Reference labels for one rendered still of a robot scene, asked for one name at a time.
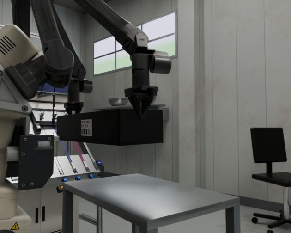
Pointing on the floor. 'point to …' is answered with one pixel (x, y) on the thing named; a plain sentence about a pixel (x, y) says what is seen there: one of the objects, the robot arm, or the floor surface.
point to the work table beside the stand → (149, 201)
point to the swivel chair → (262, 131)
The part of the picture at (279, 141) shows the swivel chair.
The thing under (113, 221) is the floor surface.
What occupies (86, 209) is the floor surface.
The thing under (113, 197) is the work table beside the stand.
